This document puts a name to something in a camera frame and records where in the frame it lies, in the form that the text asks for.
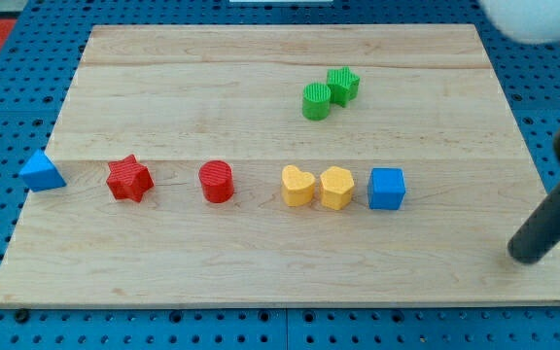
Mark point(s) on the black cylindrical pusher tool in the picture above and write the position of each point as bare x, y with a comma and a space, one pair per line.
540, 232

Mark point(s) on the green star block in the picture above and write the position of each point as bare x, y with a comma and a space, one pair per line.
344, 85

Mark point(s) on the red star block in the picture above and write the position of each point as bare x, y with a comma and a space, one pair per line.
129, 179

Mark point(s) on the blue cube block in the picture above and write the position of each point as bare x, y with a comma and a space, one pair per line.
385, 189

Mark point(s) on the yellow hexagon block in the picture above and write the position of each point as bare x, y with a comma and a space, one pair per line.
337, 187

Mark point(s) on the yellow heart block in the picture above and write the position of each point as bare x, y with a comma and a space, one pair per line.
298, 186

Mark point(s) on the green cylinder block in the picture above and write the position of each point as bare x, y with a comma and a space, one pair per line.
316, 99

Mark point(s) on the red cylinder block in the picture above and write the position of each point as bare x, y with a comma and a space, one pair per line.
216, 180

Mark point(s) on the wooden board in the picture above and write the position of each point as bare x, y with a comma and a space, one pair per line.
177, 96

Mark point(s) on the blue triangle block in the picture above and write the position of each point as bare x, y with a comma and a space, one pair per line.
40, 174

